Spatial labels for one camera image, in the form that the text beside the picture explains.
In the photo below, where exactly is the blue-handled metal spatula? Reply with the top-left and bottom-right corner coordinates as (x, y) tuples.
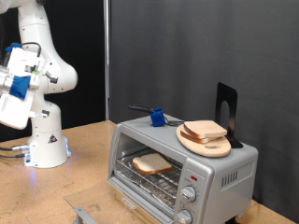
(128, 105), (186, 128)

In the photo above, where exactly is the glass oven door with handle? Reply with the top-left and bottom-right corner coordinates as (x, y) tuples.
(64, 176), (176, 224)

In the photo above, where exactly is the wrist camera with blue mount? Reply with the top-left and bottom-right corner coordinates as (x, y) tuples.
(8, 57), (46, 101)

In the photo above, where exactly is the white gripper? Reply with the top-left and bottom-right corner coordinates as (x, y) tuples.
(0, 46), (59, 131)

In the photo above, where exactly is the silver toaster oven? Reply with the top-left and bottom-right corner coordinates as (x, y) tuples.
(107, 113), (260, 224)

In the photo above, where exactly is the round wooden cutting board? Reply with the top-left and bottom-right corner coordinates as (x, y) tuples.
(176, 124), (233, 159)

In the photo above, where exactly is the black metal bookend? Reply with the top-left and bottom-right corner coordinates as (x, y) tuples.
(215, 82), (244, 149)

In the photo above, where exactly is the black base cable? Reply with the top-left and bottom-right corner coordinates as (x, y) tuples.
(0, 144), (31, 153)
(0, 152), (30, 160)

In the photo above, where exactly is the silver oven knob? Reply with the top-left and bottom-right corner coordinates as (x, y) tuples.
(175, 208), (193, 224)
(180, 185), (198, 203)

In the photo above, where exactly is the vertical metal pole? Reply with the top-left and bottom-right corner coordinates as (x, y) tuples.
(103, 0), (111, 121)

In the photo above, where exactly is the white bread slice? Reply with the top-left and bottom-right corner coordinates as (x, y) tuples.
(179, 130), (219, 145)
(132, 152), (174, 175)
(183, 119), (228, 140)

